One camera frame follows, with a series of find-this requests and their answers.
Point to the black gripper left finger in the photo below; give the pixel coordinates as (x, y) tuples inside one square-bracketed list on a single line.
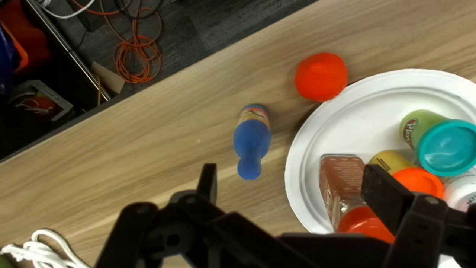
[(208, 184)]

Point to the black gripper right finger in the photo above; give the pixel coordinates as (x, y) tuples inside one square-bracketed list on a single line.
[(384, 196)]

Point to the orange lid yellow dough can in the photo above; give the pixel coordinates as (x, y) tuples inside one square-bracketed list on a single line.
[(421, 181)]

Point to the orange lid spice jar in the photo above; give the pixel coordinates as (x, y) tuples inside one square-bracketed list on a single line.
[(342, 184)]

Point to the small blue top bottle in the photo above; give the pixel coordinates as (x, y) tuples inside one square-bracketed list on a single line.
[(252, 142)]

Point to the teal lid dough can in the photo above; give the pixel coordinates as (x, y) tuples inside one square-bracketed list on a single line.
[(446, 149)]

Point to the white paper plate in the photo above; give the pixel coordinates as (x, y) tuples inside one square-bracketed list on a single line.
[(357, 120)]

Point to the brown cardboard cone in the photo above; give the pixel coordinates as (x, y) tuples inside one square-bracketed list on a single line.
[(106, 76)]

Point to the red print box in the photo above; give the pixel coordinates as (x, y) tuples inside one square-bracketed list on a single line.
[(39, 102)]

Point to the thin metal rail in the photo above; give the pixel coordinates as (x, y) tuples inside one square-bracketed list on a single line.
[(69, 53)]

